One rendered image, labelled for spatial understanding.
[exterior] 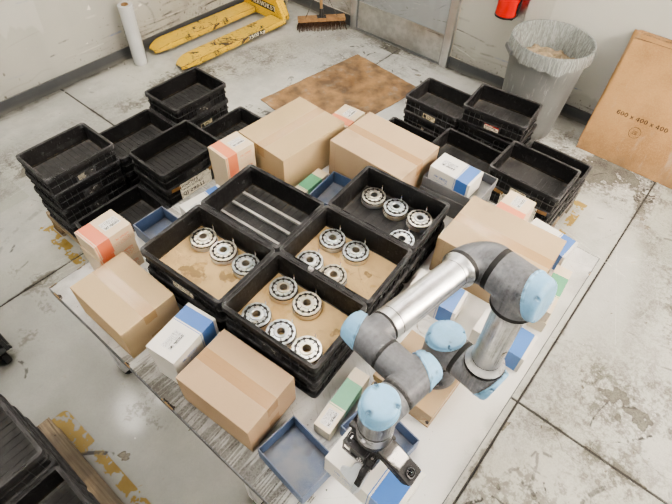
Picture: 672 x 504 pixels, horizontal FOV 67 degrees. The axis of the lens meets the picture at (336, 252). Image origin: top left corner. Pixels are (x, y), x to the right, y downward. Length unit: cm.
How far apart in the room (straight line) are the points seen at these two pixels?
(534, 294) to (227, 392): 94
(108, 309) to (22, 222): 185
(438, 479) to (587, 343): 154
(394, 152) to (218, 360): 120
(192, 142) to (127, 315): 146
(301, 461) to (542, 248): 116
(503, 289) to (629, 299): 215
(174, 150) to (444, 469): 218
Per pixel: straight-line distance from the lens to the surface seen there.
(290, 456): 171
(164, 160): 299
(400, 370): 101
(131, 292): 192
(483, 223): 207
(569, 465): 269
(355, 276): 189
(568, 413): 279
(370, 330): 104
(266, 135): 238
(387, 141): 237
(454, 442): 178
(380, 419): 94
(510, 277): 123
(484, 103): 349
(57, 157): 322
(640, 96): 411
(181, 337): 174
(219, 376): 167
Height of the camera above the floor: 233
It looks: 50 degrees down
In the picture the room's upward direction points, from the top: 3 degrees clockwise
